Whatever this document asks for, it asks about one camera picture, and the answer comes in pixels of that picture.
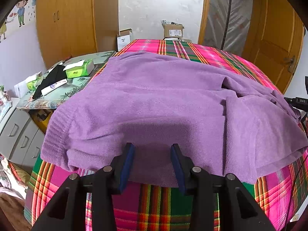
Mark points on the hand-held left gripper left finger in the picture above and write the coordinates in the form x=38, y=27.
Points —
x=126, y=168

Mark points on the white tube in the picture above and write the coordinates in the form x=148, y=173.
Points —
x=54, y=86

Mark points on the wooden door frame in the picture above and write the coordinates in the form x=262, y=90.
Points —
x=204, y=9

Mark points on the brown cardboard box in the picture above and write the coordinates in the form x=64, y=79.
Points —
x=172, y=31

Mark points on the cartoon wall poster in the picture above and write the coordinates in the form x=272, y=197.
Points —
x=21, y=12

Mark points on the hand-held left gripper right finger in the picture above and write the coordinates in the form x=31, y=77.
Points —
x=179, y=170

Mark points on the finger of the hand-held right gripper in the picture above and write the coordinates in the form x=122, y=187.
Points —
x=289, y=101

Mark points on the patterned side table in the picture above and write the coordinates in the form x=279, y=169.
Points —
x=72, y=93

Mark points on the grey drawer cabinet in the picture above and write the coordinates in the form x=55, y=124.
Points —
x=16, y=134

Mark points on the large green tissue pack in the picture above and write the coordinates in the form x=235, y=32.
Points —
x=78, y=71

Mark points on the wooden wardrobe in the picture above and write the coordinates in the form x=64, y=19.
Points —
x=72, y=16

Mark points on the purple fleece pants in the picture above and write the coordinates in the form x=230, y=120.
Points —
x=156, y=105

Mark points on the white cardboard box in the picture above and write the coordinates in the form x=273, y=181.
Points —
x=124, y=41

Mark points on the small green tissue pack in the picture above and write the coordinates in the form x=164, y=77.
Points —
x=33, y=83

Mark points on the grey plastic zip curtain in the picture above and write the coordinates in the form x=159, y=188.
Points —
x=223, y=12

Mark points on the pink green plaid bed sheet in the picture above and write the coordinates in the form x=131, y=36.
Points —
x=207, y=53

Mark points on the black cloth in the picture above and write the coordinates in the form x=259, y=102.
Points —
x=54, y=75

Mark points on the wooden door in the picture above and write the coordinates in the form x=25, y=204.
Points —
x=272, y=28

